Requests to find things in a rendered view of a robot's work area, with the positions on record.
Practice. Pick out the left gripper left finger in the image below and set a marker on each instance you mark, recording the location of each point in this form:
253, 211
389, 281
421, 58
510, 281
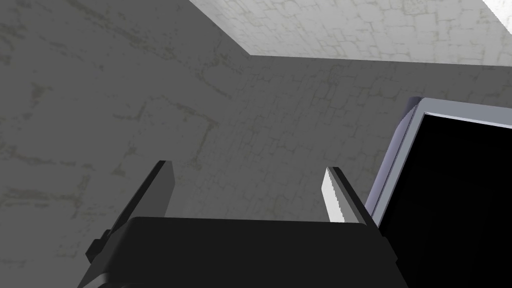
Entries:
154, 196

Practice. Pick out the grey appliance with black door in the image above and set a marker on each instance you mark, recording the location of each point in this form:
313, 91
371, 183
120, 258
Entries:
452, 200

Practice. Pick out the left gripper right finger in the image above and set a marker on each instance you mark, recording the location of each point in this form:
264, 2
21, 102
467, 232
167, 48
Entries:
340, 200

